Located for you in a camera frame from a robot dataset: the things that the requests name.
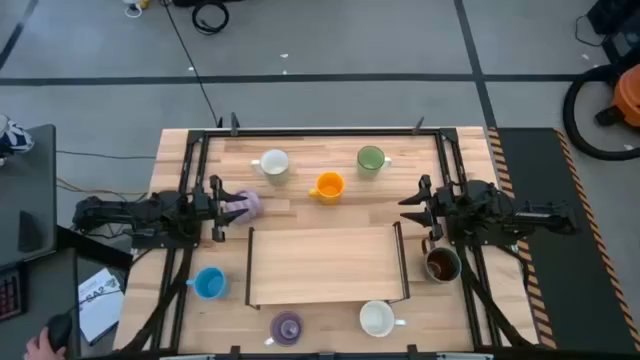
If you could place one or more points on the blue mug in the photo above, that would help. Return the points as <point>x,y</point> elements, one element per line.
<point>210,282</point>

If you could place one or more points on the backlit keyboard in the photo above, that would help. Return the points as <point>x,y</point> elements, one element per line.
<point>10,295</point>

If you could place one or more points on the orange shop vacuum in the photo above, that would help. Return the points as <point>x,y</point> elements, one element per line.
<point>629,95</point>

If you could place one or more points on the person's hand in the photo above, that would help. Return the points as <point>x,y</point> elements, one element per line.
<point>37,350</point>

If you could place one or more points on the green mug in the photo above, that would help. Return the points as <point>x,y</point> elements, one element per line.
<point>371,159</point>

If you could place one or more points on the black equipment case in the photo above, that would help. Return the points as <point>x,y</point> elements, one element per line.
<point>617,20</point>

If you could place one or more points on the white printed booklet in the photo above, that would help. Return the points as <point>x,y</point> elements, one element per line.
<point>100,310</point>

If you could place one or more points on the orange mug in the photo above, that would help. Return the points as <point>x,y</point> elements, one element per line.
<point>330,186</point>

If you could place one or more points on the blue white patterned shoe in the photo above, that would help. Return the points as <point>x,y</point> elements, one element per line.
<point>15,140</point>

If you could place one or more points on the black metal table frame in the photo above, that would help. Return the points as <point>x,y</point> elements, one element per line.
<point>320,132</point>

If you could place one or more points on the black computer mouse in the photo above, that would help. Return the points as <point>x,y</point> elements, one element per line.
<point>60,330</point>

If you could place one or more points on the silver aluminium bar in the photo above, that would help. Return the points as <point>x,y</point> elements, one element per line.
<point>462,356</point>
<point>187,357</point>

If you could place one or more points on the light purple mug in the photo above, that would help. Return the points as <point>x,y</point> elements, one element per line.
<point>252,205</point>

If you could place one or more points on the black mat hazard stripes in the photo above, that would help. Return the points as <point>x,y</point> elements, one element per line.
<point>575,300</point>

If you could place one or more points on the dark grey desk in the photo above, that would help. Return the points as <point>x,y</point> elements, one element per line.
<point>30,190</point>
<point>40,290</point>

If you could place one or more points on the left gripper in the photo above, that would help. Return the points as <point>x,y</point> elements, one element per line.
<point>206,207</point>

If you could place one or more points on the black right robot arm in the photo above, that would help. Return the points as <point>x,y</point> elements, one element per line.
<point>500,210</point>

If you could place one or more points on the white mug sage outside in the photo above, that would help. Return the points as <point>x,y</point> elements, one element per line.
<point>274,162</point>

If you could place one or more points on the black frame clamp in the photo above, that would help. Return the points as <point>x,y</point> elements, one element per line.
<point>412,350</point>
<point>418,126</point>
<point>235,351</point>
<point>234,125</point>

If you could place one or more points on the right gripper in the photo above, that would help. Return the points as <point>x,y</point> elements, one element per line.
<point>442,207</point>

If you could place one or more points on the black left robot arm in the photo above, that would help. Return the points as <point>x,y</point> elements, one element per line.
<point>125,212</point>

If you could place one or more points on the brown teal glazed mug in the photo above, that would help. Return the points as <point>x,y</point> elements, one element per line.
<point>442,265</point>

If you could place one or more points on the white mug brown rim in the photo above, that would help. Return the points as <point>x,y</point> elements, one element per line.
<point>376,318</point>

